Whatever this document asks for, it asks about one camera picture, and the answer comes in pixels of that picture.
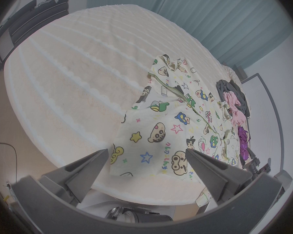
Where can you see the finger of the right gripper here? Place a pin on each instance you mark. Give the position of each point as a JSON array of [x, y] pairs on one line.
[[252, 155]]

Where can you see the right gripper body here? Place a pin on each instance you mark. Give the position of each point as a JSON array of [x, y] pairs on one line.
[[250, 164]]

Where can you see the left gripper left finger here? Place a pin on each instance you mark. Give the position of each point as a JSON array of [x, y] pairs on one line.
[[88, 174]]

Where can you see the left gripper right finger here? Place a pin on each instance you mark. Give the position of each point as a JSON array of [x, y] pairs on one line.
[[210, 174]]

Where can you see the white printed pyjama top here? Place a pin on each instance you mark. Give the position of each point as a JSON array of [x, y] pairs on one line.
[[161, 118]]

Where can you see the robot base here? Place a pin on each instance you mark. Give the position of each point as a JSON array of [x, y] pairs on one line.
[[100, 201]]

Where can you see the bed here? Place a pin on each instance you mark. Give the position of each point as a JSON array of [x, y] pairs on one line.
[[63, 82]]

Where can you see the purple garment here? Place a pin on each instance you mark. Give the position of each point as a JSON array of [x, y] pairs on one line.
[[243, 142]]

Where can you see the pink garment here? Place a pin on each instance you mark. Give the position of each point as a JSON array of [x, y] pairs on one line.
[[236, 117]]

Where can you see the black garment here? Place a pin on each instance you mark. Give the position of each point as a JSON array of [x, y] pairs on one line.
[[243, 103]]

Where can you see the grey garment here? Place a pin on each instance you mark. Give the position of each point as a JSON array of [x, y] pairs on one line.
[[222, 88]]

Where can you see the black chest of drawers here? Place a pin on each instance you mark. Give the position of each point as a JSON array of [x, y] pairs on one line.
[[39, 21]]

